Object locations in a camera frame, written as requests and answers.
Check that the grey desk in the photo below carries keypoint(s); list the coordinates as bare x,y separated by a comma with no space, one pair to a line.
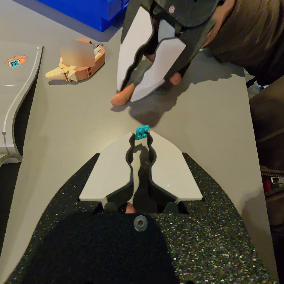
77,115

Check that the brown quarter dome brick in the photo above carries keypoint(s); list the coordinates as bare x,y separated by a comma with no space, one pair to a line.
116,101

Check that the person's right forearm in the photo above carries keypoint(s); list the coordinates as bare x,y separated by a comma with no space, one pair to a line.
250,33

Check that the person's right hand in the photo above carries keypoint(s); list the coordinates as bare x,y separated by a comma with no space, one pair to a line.
219,20

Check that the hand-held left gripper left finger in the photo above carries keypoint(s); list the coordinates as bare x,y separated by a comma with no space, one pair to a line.
108,175

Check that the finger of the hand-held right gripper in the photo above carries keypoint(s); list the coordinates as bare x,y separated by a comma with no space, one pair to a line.
135,37
166,60

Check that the brown curved slope brick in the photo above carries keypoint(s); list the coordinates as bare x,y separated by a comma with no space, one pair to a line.
126,93

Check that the turquoise square plate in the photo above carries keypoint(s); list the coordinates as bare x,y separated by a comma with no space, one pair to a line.
142,132

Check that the grey open instruction booklet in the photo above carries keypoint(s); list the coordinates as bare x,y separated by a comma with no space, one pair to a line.
15,88

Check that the blue plastic bin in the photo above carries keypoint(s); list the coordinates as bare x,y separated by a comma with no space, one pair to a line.
88,11

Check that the brown tan brick-built model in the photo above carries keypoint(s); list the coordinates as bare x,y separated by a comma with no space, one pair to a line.
77,71

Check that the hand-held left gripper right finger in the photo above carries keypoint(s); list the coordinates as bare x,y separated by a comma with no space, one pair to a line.
175,175

